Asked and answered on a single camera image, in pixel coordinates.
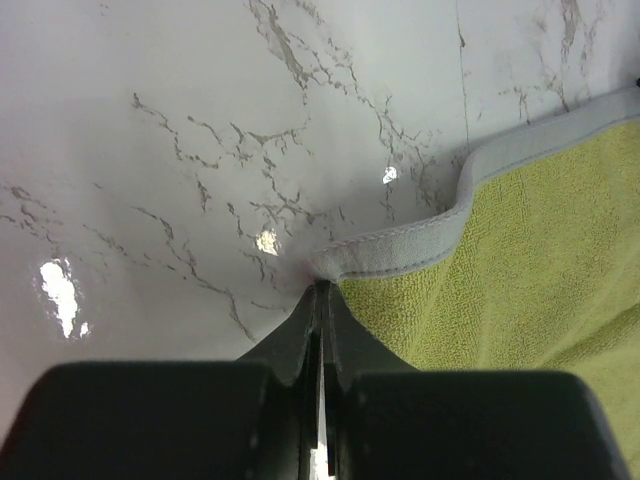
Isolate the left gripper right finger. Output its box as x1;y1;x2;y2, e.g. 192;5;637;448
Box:
319;281;416;395

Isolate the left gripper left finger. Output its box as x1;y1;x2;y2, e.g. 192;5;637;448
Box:
236;285;320;388

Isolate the grey white towel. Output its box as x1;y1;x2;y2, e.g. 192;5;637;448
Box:
305;87;640;374

